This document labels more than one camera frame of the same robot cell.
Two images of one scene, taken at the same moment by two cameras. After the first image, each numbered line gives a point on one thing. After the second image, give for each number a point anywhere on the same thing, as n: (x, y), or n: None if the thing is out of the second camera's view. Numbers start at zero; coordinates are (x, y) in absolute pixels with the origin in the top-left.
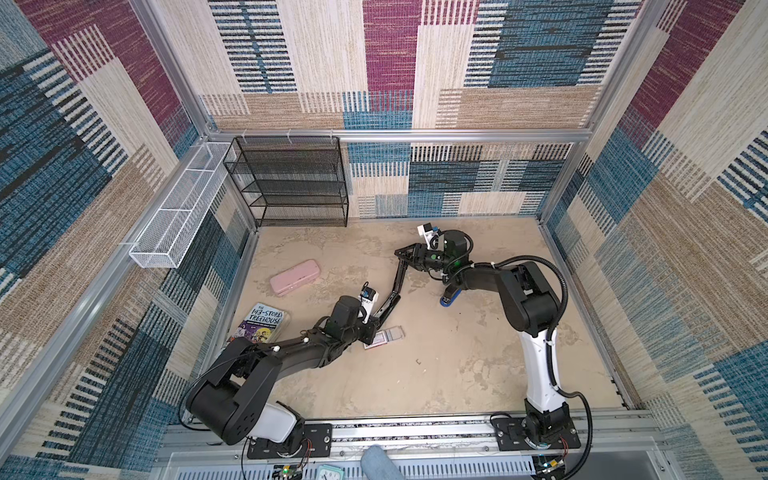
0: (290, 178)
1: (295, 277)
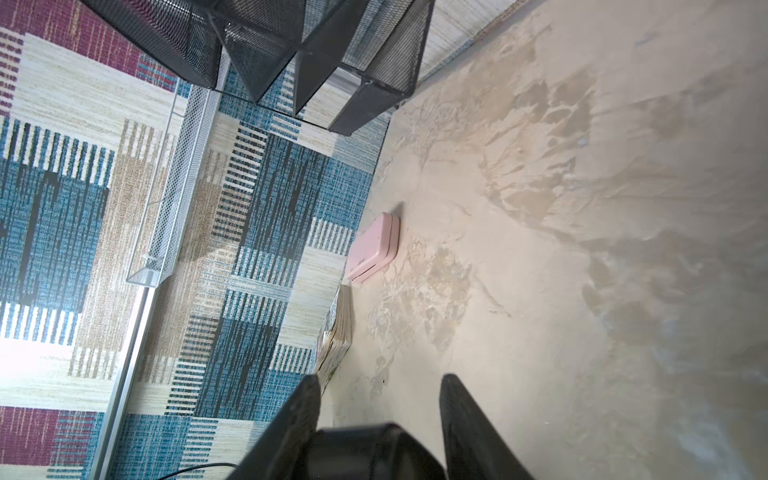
0: (342, 59)
1: (377, 246)
